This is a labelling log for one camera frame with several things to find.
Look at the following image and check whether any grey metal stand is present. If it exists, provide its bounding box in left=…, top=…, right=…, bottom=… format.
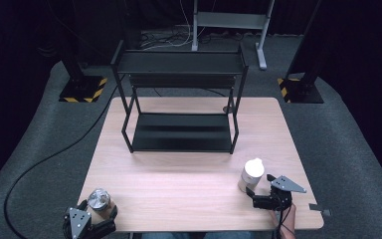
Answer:
left=191, top=0, right=277, bottom=71

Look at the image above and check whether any black two-tier metal rack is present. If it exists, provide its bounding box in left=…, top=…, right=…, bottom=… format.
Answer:
left=109, top=40, right=249, bottom=155

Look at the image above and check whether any bundle of floor cables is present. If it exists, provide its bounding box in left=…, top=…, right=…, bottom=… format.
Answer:
left=139, top=0, right=194, bottom=52

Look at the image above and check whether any grey tape piece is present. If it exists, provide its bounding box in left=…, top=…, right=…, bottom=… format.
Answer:
left=308, top=203, right=332, bottom=217

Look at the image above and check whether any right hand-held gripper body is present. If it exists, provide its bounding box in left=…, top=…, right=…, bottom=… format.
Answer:
left=252, top=174, right=307, bottom=212

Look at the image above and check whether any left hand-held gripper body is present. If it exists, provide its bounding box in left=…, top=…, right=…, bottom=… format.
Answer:
left=63, top=207, right=117, bottom=239

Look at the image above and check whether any thick black floor cable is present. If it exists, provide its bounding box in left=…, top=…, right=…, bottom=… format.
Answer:
left=3, top=83, right=120, bottom=239

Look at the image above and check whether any black stand with striped base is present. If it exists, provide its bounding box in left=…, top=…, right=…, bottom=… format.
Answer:
left=277, top=0, right=325, bottom=105
left=59, top=39, right=108, bottom=104

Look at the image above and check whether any glass jar with silver lid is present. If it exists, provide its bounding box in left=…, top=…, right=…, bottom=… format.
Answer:
left=87, top=187, right=113, bottom=213

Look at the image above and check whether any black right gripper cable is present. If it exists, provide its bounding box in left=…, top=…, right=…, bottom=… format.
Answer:
left=276, top=208, right=295, bottom=239

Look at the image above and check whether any person's right hand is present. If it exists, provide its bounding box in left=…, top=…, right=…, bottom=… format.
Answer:
left=269, top=203, right=296, bottom=230

